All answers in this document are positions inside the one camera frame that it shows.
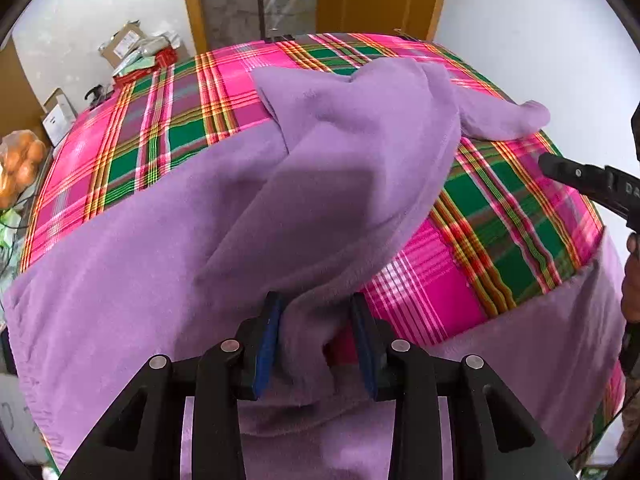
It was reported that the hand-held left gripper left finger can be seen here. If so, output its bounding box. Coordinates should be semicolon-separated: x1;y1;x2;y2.
59;291;286;480

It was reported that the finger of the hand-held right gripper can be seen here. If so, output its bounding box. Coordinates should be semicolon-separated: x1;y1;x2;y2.
539;152;609;197

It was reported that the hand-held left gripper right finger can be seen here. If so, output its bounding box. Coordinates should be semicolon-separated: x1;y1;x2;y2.
349;292;581;480

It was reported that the purple fleece blanket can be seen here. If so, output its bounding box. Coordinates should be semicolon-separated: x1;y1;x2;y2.
2;56;628;480

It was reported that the person's right hand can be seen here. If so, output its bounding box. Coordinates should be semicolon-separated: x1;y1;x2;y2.
621;232;640;323

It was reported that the pink plaid bed sheet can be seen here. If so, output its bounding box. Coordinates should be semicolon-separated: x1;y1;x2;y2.
20;32;626;480

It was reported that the wooden door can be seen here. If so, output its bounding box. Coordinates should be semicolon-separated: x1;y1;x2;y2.
317;0;448;41

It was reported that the bag of oranges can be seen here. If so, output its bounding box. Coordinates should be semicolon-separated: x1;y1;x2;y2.
0;129;48;211

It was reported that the white cardboard box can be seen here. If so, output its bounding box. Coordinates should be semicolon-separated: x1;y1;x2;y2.
40;87;78;147

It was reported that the cardboard parcel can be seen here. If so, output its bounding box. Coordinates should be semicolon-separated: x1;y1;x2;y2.
97;20;151;67

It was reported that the plastic door curtain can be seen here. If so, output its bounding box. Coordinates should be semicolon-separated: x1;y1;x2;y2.
197;0;321;51

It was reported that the wooden door frame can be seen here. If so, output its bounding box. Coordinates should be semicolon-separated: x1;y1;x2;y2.
179;0;208;53

